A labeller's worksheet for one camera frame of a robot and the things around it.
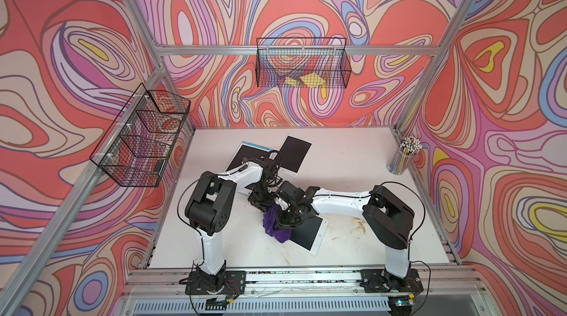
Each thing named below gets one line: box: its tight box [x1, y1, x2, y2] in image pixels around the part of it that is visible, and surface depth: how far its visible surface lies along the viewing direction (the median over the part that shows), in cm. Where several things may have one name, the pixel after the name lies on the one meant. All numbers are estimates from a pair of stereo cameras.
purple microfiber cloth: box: [262, 203, 292, 243], surface depth 83 cm
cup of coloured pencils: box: [386, 136, 423, 176], surface depth 93 cm
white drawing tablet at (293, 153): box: [278, 134, 314, 178], surface depth 113 cm
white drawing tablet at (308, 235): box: [289, 214, 331, 257], surface depth 84 cm
